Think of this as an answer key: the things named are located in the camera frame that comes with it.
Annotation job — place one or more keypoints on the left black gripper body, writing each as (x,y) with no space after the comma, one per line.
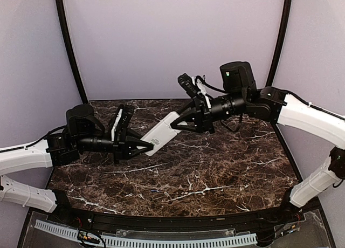
(87,144)

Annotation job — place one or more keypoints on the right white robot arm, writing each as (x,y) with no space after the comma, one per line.
(277,106)

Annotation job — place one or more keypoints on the white slotted cable duct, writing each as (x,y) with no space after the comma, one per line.
(131,238)

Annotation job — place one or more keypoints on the white remote control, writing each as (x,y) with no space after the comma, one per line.
(161,133)

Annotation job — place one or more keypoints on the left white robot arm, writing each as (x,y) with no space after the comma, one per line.
(64,145)

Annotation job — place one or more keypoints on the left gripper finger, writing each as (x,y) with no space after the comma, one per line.
(127,132)
(136,147)

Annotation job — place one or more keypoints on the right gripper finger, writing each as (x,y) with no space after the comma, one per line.
(187,122)
(191,105)

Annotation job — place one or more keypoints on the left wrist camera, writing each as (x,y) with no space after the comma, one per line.
(120,120)

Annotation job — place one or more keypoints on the black frame post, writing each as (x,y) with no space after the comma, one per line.
(70,51)
(279,42)

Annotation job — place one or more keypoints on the left black frame post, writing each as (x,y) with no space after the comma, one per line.
(70,51)

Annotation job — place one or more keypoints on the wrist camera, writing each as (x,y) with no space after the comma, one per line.
(195,89)
(120,120)

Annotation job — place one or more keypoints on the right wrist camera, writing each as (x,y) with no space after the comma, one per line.
(195,89)

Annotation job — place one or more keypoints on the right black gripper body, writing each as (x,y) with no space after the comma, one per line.
(237,103)

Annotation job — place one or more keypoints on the black curved front rail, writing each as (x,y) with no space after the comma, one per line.
(260,221)

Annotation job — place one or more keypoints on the right black frame post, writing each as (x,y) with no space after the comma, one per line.
(279,42)

